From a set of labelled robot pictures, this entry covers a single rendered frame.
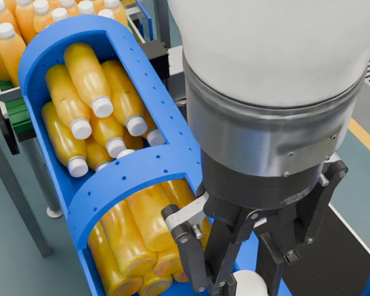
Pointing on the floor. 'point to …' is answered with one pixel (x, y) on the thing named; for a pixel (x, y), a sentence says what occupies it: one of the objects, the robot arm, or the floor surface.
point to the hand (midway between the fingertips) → (246, 277)
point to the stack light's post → (162, 22)
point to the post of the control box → (16, 192)
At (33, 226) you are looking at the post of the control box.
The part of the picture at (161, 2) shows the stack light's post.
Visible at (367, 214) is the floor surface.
